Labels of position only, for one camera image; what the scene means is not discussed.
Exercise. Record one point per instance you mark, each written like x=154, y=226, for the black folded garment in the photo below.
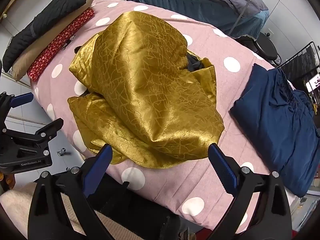
x=42, y=22

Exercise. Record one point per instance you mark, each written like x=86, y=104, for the thin white pole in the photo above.
x=246, y=7

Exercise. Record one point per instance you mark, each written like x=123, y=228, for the black round stool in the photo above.
x=265, y=47

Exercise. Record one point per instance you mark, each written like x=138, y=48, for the gold patterned satin garment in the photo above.
x=150, y=92

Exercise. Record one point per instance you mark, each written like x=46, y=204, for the small lit screen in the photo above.
x=313, y=82

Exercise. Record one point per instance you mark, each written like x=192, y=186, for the black metal rack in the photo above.
x=300, y=62

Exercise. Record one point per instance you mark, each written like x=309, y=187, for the small metal caster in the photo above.
x=61, y=152

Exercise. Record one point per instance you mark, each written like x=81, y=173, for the teal blue bedspread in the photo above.
x=162, y=2

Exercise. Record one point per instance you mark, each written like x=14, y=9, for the red floral cloth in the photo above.
x=57, y=45

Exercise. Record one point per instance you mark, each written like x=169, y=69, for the beige knit cloth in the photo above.
x=15, y=200

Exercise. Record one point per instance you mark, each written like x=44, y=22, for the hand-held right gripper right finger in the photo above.
x=222, y=166

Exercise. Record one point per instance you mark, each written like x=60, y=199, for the pink polka dot blanket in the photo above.
x=175, y=187

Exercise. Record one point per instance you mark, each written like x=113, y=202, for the navy blue garment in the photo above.
x=270, y=125

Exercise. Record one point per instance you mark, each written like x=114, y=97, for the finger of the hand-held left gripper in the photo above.
x=45, y=131
x=22, y=99

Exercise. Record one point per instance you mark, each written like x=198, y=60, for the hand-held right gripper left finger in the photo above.
x=100, y=163

